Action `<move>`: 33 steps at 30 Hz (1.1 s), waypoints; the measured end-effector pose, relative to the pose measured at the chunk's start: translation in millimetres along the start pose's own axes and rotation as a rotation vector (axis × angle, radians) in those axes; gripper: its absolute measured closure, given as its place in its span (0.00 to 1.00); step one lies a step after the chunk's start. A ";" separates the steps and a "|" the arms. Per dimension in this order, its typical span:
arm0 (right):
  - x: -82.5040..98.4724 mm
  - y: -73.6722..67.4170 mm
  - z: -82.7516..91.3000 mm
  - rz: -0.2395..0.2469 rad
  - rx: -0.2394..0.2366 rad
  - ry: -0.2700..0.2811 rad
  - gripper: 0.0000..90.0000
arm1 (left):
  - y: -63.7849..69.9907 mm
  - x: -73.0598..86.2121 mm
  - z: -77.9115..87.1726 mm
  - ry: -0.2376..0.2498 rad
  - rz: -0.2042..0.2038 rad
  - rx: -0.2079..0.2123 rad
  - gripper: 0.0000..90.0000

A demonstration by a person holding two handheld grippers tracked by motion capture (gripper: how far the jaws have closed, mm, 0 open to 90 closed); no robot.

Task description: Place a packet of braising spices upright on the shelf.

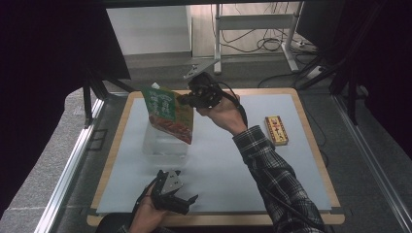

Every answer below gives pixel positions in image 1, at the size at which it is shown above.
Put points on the yellow brown patterned box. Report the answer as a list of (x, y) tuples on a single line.
[(276, 130)]

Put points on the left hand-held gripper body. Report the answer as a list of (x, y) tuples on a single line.
[(170, 194)]

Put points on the black metal stand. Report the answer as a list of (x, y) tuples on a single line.
[(86, 103), (352, 97)]

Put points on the person's right hand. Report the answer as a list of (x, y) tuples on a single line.
[(226, 115)]

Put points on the black rectangular bracket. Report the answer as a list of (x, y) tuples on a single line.
[(97, 139)]

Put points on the dark curtain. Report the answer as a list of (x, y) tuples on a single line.
[(39, 81), (388, 64)]

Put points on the white power strip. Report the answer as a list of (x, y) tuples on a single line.
[(315, 73)]

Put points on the clear plastic container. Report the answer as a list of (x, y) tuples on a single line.
[(165, 147)]

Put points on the white board panel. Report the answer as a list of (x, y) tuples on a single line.
[(149, 30)]

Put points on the aluminium rail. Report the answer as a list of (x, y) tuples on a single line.
[(64, 181), (372, 161)]

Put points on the white metal desk frame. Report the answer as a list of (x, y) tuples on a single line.
[(252, 22)]

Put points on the person's left hand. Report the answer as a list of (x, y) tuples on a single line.
[(145, 216)]

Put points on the green red seasoning packet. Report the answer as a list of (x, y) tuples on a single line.
[(168, 113)]

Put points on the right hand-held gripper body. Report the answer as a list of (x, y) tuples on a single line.
[(205, 92)]

